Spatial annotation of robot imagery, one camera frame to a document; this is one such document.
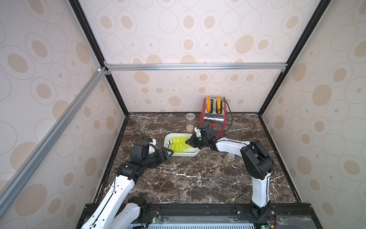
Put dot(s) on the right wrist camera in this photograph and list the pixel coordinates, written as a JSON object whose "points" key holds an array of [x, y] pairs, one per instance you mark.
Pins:
{"points": [[204, 131]]}

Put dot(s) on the silver aluminium crossbar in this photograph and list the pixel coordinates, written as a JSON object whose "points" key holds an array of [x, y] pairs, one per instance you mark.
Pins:
{"points": [[26, 171], [189, 67]]}

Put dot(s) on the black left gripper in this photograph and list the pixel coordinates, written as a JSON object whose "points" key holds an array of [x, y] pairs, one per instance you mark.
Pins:
{"points": [[161, 158]]}

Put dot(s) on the black corner frame post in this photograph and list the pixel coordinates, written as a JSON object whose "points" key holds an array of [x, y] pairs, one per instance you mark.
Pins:
{"points": [[81, 17], [309, 29]]}

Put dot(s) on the green shuttlecock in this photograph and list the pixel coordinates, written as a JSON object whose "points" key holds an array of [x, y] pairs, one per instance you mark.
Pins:
{"points": [[180, 147], [179, 140]]}

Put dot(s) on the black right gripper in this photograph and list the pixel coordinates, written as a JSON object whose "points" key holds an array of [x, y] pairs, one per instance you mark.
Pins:
{"points": [[198, 140]]}

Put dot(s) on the clear jar with white lid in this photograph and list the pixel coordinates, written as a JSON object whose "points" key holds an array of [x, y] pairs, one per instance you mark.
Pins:
{"points": [[190, 122]]}

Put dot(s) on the small jar with grey lid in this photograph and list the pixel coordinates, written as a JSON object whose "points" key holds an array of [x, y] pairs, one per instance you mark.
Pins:
{"points": [[228, 160]]}

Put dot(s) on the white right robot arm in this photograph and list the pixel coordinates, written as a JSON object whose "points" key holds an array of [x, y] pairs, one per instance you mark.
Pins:
{"points": [[258, 163]]}

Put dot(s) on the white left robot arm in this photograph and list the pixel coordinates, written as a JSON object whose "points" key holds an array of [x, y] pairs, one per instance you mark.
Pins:
{"points": [[107, 216]]}

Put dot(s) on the silver aluminium crossbar left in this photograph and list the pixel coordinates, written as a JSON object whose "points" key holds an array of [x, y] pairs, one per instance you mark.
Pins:
{"points": [[26, 171]]}

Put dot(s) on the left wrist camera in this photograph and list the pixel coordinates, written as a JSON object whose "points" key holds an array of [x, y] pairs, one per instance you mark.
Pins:
{"points": [[142, 149]]}

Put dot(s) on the red silver toaster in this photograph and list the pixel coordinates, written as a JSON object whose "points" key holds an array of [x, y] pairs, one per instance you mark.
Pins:
{"points": [[214, 114]]}

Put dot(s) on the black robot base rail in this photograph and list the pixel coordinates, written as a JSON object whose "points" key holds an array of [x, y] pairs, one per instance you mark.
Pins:
{"points": [[274, 216]]}

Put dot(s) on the black corner frame post right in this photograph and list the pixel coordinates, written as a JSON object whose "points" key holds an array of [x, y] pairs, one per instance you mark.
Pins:
{"points": [[309, 29]]}

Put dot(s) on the black corner frame post left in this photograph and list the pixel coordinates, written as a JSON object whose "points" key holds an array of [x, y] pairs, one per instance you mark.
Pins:
{"points": [[81, 17]]}

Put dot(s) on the silver aluminium crossbar back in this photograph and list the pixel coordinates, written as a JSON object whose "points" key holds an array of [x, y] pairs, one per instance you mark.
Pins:
{"points": [[189, 67]]}

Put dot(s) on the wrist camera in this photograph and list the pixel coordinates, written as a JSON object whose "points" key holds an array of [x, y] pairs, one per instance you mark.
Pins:
{"points": [[204, 131], [142, 149]]}

